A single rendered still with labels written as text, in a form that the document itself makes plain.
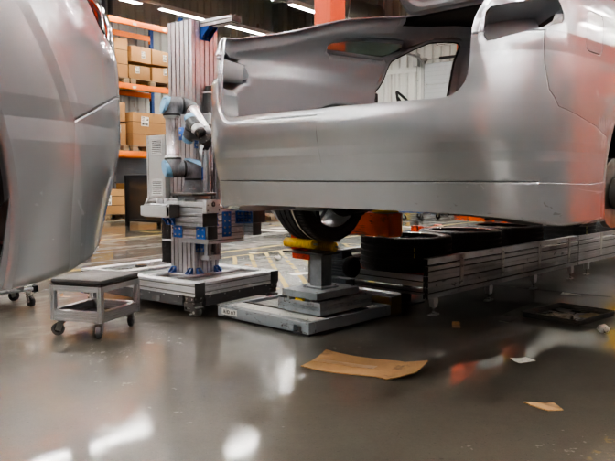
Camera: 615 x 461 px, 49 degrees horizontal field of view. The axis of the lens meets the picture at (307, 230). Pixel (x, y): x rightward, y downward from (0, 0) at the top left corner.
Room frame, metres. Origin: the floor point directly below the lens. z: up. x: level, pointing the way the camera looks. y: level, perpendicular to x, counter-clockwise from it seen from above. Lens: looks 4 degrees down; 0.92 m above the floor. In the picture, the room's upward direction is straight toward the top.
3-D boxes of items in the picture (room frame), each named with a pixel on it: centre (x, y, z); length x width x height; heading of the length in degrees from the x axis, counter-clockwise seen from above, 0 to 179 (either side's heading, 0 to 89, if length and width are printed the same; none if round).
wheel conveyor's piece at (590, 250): (6.88, -2.52, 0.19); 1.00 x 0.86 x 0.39; 137
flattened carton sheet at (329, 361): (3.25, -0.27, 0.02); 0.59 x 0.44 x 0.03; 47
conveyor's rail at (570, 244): (5.34, -1.62, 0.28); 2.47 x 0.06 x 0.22; 137
